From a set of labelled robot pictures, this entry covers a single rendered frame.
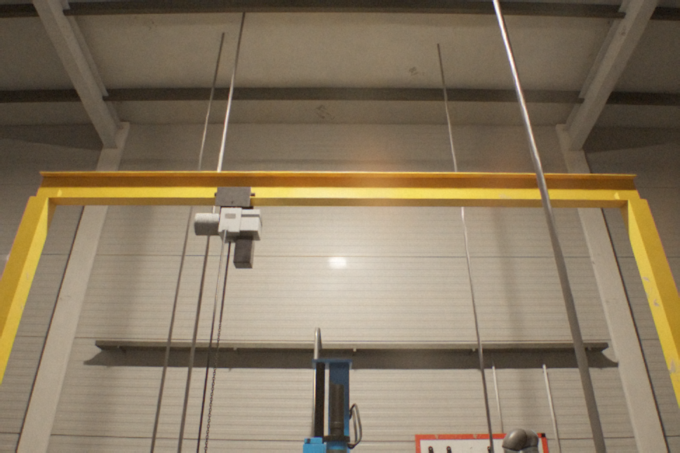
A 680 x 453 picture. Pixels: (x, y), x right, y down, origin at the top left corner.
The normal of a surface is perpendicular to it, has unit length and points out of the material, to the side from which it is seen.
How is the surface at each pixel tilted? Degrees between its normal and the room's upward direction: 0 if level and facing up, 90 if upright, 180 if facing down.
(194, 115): 173
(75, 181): 90
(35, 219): 90
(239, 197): 90
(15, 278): 90
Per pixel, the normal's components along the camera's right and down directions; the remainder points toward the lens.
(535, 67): 0.00, 0.81
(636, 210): 0.00, -0.49
